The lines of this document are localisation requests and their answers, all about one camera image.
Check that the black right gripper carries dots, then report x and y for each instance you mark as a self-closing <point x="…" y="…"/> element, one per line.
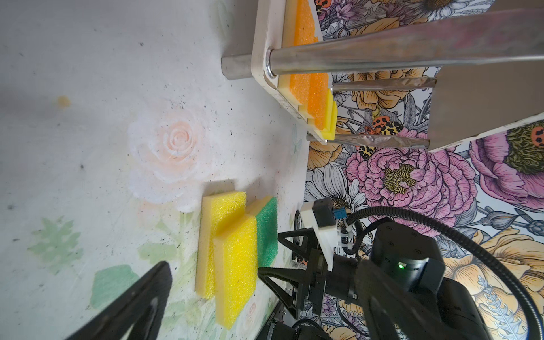
<point x="296" y="287"/>

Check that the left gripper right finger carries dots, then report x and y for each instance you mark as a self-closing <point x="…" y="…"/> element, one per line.
<point x="386" y="306"/>

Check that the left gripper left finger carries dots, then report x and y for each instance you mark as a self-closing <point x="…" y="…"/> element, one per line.
<point x="135" y="314"/>

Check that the orange top sponge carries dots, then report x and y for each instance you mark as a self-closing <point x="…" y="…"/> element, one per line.
<point x="317" y="106"/>

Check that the yellow top stack sponge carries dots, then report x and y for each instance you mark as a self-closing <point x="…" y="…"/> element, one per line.
<point x="235" y="263"/>

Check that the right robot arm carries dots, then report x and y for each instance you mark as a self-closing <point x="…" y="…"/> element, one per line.
<point x="402" y="287"/>

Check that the white two-tier shelf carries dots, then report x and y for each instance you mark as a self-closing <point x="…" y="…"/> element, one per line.
<point x="491" y="70"/>

